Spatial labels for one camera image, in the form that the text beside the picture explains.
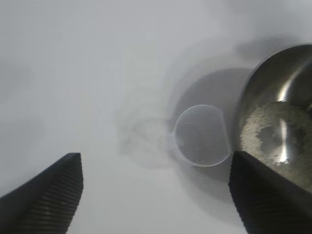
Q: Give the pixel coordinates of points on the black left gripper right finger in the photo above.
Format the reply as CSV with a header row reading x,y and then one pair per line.
x,y
268,204

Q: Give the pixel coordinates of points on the stainless steel mixing bowl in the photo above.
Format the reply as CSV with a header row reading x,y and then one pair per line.
x,y
268,80

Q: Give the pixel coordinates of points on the white rice grains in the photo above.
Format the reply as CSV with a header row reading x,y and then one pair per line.
x,y
253,126

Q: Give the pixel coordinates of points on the clear plastic measuring cup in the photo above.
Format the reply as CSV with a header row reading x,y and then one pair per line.
x,y
200,136

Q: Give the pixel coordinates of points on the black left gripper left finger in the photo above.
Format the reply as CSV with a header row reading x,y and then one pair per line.
x,y
46,200

